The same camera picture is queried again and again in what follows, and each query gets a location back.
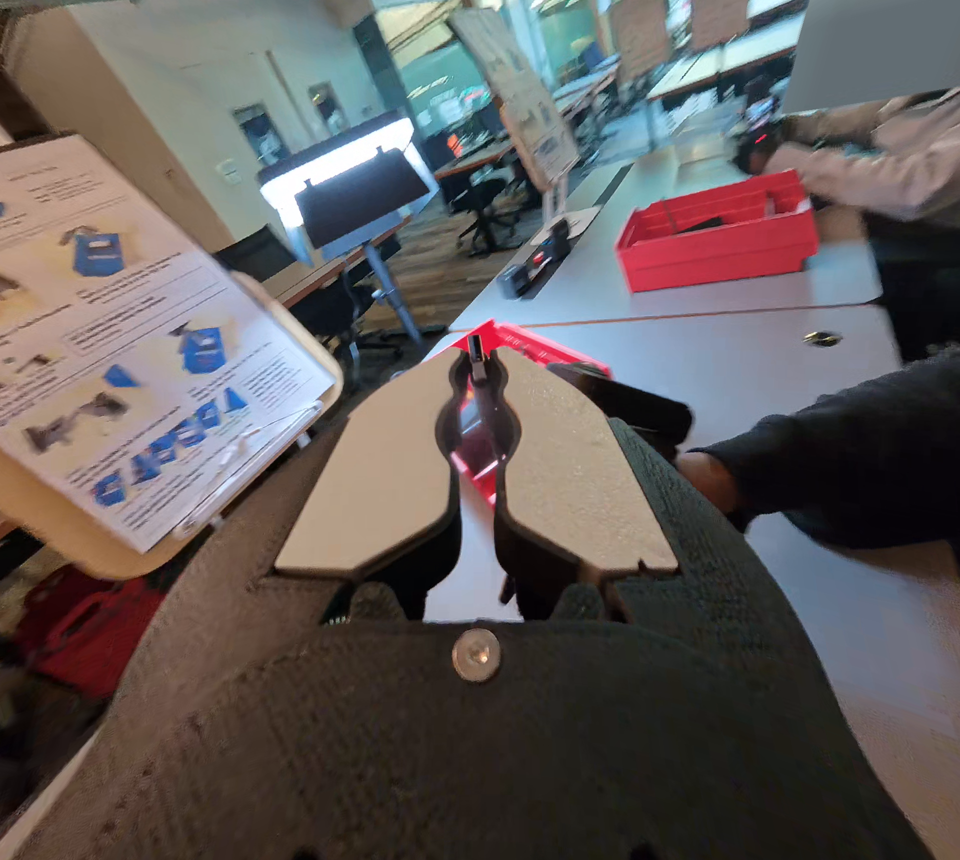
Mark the printed poster board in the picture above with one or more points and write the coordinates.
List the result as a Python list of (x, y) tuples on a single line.
[(525, 102)]

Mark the red divided tray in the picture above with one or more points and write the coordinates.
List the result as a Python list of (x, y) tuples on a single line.
[(712, 260)]

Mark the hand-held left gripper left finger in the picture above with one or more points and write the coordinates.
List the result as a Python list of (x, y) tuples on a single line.
[(375, 485)]

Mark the black office chair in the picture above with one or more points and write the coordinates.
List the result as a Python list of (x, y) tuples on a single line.
[(487, 207)]

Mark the white light panel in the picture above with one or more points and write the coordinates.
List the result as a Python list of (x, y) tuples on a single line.
[(300, 174)]

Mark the person's right hand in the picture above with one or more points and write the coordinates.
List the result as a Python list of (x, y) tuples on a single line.
[(705, 474)]

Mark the instruction board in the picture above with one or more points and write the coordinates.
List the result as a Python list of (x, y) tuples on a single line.
[(150, 350)]

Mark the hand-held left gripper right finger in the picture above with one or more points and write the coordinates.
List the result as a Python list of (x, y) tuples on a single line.
[(577, 485)]

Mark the black desk device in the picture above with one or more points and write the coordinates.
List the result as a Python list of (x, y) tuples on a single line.
[(536, 260)]

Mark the person's right forearm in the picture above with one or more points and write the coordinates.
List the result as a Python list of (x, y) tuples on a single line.
[(840, 455)]

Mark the red bag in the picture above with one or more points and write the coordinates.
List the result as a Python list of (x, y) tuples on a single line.
[(90, 627)]

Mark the red plastic bin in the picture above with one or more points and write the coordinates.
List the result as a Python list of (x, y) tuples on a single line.
[(540, 346)]

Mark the black flag panel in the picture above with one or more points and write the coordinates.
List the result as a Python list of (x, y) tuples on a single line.
[(360, 200)]

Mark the desk grommet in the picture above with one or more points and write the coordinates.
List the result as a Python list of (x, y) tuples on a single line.
[(821, 339)]

